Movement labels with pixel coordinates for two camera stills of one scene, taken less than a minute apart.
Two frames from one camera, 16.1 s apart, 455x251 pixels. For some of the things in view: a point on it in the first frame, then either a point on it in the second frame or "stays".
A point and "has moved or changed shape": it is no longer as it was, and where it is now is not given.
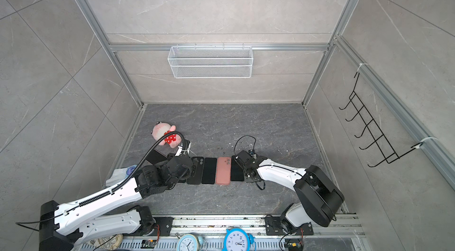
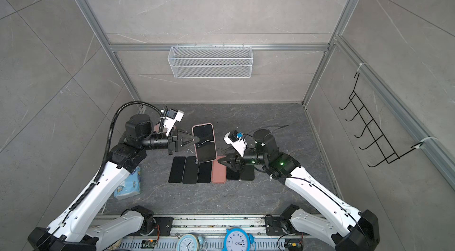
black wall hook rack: [385, 150] stays
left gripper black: [191, 171] → [175, 143]
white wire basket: [211, 62] stays
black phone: [209, 171] has moved or changed shape
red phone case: [223, 171] has moved or changed shape
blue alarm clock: [236, 239] stays
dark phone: [156, 157] → [205, 148]
